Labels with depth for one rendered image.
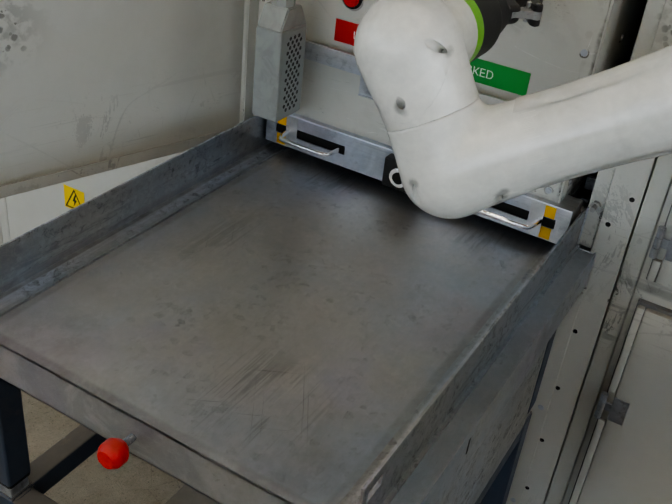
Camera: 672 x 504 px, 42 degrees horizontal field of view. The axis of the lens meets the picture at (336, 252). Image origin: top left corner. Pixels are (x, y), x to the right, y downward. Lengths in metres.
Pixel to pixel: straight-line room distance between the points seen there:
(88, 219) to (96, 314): 0.17
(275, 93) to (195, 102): 0.22
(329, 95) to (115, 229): 0.41
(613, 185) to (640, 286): 0.16
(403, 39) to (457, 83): 0.07
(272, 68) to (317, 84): 0.12
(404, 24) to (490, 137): 0.14
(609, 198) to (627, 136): 0.50
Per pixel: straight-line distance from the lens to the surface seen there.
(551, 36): 1.26
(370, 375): 1.05
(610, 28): 1.26
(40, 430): 2.22
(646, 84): 0.85
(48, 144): 1.43
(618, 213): 1.35
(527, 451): 1.63
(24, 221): 2.15
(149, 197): 1.32
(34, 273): 1.20
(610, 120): 0.85
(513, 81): 1.29
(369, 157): 1.42
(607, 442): 1.54
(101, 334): 1.09
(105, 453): 0.97
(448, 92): 0.87
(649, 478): 1.56
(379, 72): 0.87
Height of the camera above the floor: 1.52
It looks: 32 degrees down
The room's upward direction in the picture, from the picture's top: 7 degrees clockwise
